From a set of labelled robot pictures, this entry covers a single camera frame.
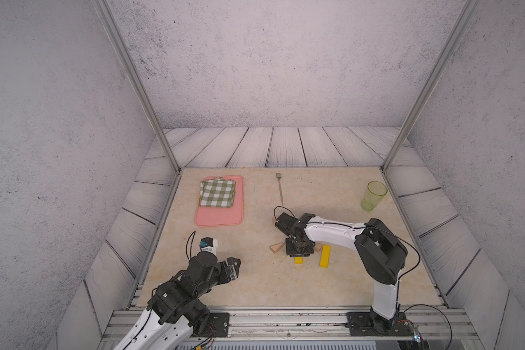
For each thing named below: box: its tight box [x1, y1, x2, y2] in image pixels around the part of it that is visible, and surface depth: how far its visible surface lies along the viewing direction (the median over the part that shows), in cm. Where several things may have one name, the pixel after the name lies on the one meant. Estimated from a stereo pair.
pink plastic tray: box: [195, 175, 245, 228], surface depth 106 cm
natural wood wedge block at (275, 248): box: [269, 242, 285, 254], surface depth 91 cm
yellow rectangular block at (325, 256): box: [319, 244, 332, 269], surface depth 89 cm
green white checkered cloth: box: [199, 176, 236, 208], surface depth 111 cm
